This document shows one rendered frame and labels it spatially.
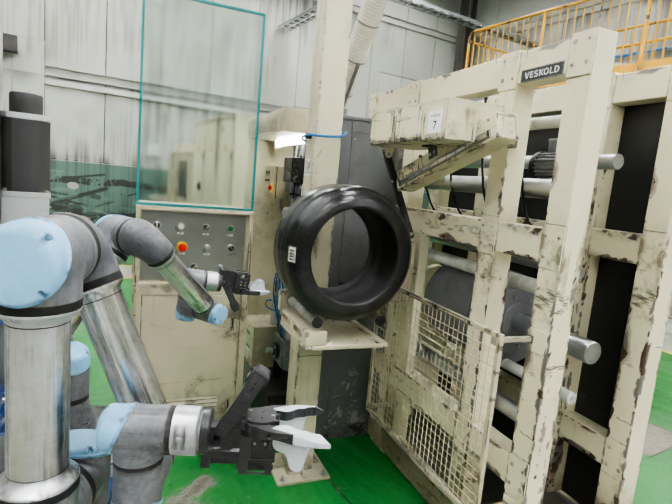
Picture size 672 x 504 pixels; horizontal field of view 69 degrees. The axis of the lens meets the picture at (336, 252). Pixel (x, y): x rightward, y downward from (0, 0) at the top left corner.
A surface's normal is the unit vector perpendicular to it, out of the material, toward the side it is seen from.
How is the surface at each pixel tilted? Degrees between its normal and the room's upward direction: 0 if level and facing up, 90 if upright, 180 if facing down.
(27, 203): 90
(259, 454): 82
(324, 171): 90
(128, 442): 90
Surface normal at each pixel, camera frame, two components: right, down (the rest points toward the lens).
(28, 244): 0.10, 0.04
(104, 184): 0.51, 0.17
